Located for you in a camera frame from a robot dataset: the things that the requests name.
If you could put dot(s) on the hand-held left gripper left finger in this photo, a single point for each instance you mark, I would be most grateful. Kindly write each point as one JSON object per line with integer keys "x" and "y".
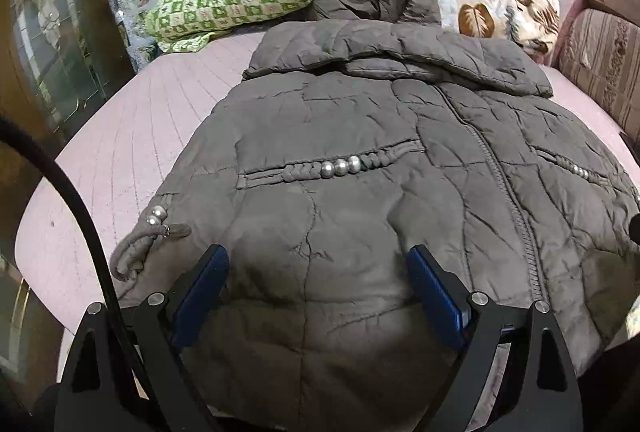
{"x": 200, "y": 297}

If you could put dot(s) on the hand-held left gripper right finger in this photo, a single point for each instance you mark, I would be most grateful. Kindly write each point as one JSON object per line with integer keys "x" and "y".
{"x": 440, "y": 302}

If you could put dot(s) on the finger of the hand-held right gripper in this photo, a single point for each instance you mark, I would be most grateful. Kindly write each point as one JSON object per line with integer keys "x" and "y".
{"x": 635, "y": 228}

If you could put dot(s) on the grey-brown quilted puffer jacket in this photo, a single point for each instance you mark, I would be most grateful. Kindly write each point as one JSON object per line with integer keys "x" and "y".
{"x": 325, "y": 212}

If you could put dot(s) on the striped beige cushion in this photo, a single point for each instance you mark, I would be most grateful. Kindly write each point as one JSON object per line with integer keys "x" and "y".
{"x": 605, "y": 57}

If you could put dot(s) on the wooden glass-door cabinet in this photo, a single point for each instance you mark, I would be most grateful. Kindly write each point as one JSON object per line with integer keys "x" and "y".
{"x": 55, "y": 37}

